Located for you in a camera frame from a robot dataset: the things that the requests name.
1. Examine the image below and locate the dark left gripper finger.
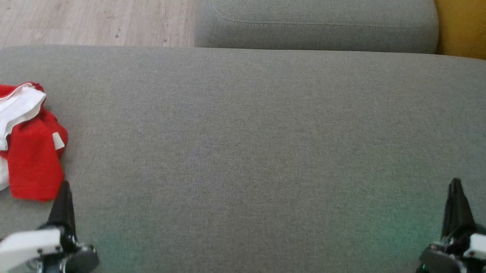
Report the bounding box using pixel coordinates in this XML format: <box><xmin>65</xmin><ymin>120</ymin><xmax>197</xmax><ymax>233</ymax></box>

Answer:
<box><xmin>40</xmin><ymin>178</ymin><xmax>82</xmax><ymax>239</ymax></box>

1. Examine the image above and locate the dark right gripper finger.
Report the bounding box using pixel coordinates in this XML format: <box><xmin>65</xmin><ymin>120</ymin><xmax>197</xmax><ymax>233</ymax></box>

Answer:
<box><xmin>440</xmin><ymin>177</ymin><xmax>480</xmax><ymax>244</ymax></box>

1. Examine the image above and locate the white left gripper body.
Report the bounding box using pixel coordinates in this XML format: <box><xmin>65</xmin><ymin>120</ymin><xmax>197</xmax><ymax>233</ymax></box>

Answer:
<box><xmin>0</xmin><ymin>222</ymin><xmax>103</xmax><ymax>273</ymax></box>

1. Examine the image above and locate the large grey sofa seat cushion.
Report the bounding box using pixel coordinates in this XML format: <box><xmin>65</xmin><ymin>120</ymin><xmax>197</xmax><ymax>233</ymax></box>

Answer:
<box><xmin>0</xmin><ymin>13</ymin><xmax>486</xmax><ymax>273</ymax></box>

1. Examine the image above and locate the small grey sofa cushion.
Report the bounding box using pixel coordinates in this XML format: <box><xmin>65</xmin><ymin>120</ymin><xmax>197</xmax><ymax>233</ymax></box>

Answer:
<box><xmin>194</xmin><ymin>0</ymin><xmax>443</xmax><ymax>70</ymax></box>

